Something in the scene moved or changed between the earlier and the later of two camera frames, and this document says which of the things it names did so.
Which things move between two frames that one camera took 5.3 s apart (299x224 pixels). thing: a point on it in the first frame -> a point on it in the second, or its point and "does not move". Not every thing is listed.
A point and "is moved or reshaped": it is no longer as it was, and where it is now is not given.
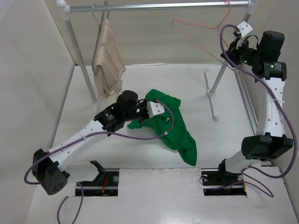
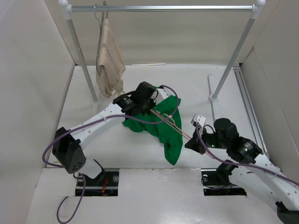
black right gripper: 233,52 -> 193,144
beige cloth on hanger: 110,63 does not move
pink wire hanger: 217,28 -> 169,120
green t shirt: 178,138 is moved or reshaped
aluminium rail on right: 248,99 does not move
